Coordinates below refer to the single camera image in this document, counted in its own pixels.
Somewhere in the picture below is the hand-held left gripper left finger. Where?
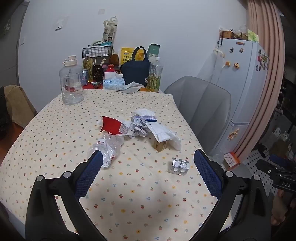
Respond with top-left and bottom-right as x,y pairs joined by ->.
25,149 -> 104,241

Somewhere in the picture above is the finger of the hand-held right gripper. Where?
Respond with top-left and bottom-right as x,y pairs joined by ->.
256,159 -> 296,178
272,176 -> 296,193

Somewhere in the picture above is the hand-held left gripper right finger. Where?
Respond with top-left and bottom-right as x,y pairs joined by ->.
192,149 -> 272,241

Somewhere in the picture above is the red white wrapper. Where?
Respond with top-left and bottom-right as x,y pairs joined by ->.
99,115 -> 130,136

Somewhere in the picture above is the white plastic bag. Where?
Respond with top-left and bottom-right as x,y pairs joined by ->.
144,122 -> 182,151

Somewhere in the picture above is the person's right hand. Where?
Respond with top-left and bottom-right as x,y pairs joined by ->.
271,190 -> 296,228

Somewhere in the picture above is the orange white cardboard box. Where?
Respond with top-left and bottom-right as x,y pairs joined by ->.
223,152 -> 241,170

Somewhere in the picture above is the silver blister pack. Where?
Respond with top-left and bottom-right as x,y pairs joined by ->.
168,157 -> 190,175

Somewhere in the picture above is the crushed clear plastic bottle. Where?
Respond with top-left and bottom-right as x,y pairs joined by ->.
86,133 -> 125,169

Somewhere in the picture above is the yellow figure fridge magnet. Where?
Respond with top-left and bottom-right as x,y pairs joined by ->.
227,128 -> 240,141

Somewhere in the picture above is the small brown cardboard box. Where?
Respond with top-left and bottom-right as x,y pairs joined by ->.
152,138 -> 171,153

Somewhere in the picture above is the floral tablecloth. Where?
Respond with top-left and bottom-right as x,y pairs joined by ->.
0,89 -> 234,241

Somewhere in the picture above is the grey chair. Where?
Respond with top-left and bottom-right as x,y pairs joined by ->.
163,76 -> 232,154

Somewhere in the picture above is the white fridge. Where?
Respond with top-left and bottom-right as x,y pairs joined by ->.
196,38 -> 270,161

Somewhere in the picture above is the large clear water jug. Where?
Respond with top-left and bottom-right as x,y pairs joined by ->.
59,55 -> 85,105

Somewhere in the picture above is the blue white tissue box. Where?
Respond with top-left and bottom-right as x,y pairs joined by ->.
103,71 -> 126,90

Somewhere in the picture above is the brown chair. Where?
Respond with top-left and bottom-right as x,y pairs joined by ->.
4,85 -> 38,128

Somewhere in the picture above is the pink curtain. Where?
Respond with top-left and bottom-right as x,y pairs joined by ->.
231,0 -> 286,163

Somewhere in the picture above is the black utensil holder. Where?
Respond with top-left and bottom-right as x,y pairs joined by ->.
92,58 -> 104,82

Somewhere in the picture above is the yellow oil bottle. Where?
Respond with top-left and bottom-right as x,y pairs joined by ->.
83,53 -> 93,83

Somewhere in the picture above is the hanging clear plastic bag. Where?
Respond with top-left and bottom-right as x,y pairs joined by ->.
196,48 -> 225,87

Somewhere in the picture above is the cluster of fridge magnets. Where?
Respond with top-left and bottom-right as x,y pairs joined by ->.
255,48 -> 270,72

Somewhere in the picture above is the clear bottle with green contents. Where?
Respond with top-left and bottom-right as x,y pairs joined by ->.
146,57 -> 164,93

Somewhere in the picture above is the navy lunch bag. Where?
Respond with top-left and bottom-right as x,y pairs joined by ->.
120,46 -> 152,88

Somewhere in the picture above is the yellow snack packet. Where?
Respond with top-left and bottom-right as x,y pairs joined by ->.
120,47 -> 136,64

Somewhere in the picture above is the yellow green card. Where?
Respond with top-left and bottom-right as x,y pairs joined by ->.
247,29 -> 259,43

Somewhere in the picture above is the green carton box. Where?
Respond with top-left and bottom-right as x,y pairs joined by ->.
147,43 -> 162,63

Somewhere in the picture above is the white paper bag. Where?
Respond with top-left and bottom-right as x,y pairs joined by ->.
101,17 -> 119,46

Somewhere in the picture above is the black wire basket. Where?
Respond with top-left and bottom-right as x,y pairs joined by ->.
82,45 -> 114,59

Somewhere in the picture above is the dark wire storage basket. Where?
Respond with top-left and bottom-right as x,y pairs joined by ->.
232,32 -> 249,41

